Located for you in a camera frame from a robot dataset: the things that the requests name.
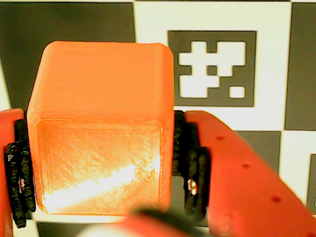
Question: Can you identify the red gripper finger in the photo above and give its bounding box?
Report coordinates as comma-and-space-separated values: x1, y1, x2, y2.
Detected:
0, 108, 37, 237
172, 110, 316, 237

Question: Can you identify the orange cube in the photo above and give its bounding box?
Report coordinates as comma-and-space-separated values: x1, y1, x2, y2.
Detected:
26, 40, 175, 217

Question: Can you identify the black white marker checkerboard mat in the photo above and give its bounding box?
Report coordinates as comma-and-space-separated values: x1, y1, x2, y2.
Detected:
0, 0, 316, 237

